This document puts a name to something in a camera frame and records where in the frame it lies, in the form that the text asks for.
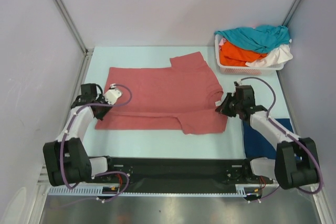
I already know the pink polo shirt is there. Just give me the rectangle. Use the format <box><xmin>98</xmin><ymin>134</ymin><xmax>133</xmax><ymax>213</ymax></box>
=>
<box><xmin>95</xmin><ymin>52</ymin><xmax>227</xmax><ymax>135</ymax></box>

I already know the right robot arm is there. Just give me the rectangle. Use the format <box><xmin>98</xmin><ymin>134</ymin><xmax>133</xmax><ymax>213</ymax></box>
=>
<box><xmin>216</xmin><ymin>82</ymin><xmax>323</xmax><ymax>193</ymax></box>

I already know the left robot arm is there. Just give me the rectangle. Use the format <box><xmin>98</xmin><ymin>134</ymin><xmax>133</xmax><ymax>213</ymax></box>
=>
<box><xmin>43</xmin><ymin>83</ymin><xmax>122</xmax><ymax>188</ymax></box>

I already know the white plastic laundry basket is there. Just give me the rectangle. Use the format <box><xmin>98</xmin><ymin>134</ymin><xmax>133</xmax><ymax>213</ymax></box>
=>
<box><xmin>214</xmin><ymin>35</ymin><xmax>284</xmax><ymax>76</ymax></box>

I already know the folded navy blue shirt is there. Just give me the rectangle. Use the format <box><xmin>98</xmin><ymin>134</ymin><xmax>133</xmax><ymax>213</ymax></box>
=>
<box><xmin>241</xmin><ymin>118</ymin><xmax>301</xmax><ymax>159</ymax></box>

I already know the orange t shirt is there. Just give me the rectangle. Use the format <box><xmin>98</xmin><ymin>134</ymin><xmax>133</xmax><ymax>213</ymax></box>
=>
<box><xmin>219</xmin><ymin>41</ymin><xmax>267</xmax><ymax>67</ymax></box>

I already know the white t shirt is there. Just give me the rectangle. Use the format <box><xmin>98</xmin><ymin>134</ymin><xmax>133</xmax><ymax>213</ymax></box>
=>
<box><xmin>245</xmin><ymin>44</ymin><xmax>293</xmax><ymax>68</ymax></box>

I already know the teal t shirt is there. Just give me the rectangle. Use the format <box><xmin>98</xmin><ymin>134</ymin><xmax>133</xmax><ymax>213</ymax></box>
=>
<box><xmin>214</xmin><ymin>25</ymin><xmax>291</xmax><ymax>54</ymax></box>

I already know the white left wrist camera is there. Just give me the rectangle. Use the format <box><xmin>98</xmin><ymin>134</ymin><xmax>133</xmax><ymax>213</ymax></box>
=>
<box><xmin>103</xmin><ymin>83</ymin><xmax>123</xmax><ymax>105</ymax></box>

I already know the aluminium frame post left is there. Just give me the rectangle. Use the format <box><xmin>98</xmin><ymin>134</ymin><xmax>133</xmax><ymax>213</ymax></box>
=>
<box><xmin>36</xmin><ymin>0</ymin><xmax>90</xmax><ymax>56</ymax></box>

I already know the white slotted cable duct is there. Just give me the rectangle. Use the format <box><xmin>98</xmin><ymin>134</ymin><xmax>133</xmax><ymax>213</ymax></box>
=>
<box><xmin>48</xmin><ymin>184</ymin><xmax>261</xmax><ymax>198</ymax></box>

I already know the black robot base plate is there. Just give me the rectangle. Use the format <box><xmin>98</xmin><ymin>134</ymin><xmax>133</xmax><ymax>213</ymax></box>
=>
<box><xmin>108</xmin><ymin>157</ymin><xmax>273</xmax><ymax>194</ymax></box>

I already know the aluminium frame rail front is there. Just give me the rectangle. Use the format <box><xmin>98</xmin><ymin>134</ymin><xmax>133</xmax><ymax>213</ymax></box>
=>
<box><xmin>36</xmin><ymin>163</ymin><xmax>325</xmax><ymax>188</ymax></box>

